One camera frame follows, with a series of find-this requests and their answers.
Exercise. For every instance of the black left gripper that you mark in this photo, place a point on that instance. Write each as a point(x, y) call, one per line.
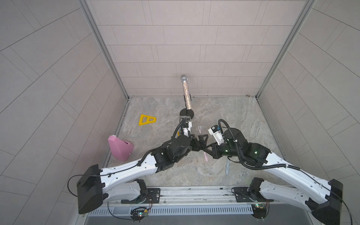
point(197, 147)

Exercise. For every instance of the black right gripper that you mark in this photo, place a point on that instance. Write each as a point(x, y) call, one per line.
point(215, 152)

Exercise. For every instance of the pink toothbrush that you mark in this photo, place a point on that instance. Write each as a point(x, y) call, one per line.
point(201, 142)

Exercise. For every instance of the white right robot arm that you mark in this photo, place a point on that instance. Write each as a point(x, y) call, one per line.
point(322, 198)

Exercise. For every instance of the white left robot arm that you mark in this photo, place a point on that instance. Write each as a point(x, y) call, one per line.
point(118, 177)

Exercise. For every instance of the black microphone stand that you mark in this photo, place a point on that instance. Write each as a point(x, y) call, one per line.
point(187, 111)

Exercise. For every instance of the yellow triangle plastic piece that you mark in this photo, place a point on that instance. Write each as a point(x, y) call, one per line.
point(146, 119)

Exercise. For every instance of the white vent grille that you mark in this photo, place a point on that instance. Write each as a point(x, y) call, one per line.
point(171, 210)

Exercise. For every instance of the glitter silver microphone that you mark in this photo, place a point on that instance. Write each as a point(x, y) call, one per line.
point(186, 92)

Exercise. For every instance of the right circuit board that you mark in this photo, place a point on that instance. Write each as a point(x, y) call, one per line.
point(259, 210)

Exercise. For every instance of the circuit board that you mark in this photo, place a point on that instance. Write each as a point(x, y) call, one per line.
point(139, 213)
point(259, 210)

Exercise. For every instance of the pink plastic block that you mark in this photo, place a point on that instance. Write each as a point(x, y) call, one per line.
point(121, 150)

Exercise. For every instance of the left circuit board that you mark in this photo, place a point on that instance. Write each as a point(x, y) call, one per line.
point(139, 213)

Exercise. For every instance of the aluminium corner profile right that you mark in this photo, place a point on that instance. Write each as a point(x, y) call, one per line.
point(291, 37)

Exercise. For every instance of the aluminium corner profile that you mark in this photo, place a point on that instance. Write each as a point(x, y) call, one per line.
point(291, 37)
point(97, 35)

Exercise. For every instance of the aluminium corner profile left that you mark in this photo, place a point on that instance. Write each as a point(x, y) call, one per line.
point(97, 35)

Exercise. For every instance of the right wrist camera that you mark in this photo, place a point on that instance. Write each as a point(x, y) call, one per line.
point(216, 133)

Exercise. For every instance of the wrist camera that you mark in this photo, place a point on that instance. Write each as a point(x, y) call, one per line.
point(216, 133)
point(186, 128)

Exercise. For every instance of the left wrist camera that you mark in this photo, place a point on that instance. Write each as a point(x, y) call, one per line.
point(186, 128)

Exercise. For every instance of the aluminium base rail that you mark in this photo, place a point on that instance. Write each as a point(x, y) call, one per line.
point(197, 194)

